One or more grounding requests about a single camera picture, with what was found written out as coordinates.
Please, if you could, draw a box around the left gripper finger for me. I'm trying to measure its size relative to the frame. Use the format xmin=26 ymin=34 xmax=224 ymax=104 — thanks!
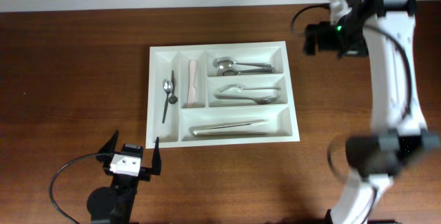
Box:
xmin=151 ymin=137 xmax=162 ymax=176
xmin=99 ymin=130 xmax=119 ymax=154

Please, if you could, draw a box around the steel teaspoon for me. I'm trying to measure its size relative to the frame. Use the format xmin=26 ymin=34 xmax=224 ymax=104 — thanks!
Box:
xmin=168 ymin=70 xmax=178 ymax=105

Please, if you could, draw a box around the steel teaspoon angled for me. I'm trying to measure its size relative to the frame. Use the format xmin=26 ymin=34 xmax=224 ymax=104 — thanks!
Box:
xmin=162 ymin=81 xmax=174 ymax=123

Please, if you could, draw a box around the pink plastic knife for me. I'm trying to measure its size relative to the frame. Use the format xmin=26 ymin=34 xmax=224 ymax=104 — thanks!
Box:
xmin=187 ymin=60 xmax=197 ymax=108

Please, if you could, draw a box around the steel fork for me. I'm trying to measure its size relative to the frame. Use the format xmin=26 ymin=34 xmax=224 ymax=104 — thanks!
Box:
xmin=214 ymin=94 xmax=278 ymax=105
xmin=217 ymin=85 xmax=281 ymax=93

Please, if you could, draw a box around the steel tablespoon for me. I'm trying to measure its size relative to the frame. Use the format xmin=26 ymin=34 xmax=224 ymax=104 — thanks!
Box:
xmin=212 ymin=57 xmax=271 ymax=69
xmin=216 ymin=67 xmax=276 ymax=77

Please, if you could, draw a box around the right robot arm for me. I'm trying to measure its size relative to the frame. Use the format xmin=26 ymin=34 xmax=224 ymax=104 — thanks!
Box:
xmin=303 ymin=0 xmax=440 ymax=224

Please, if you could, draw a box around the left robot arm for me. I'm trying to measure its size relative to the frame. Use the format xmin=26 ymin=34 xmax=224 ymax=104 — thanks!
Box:
xmin=87 ymin=131 xmax=161 ymax=223

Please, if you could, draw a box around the white plastic cutlery tray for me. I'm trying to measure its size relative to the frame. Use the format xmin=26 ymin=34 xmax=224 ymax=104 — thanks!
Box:
xmin=145 ymin=41 xmax=300 ymax=149

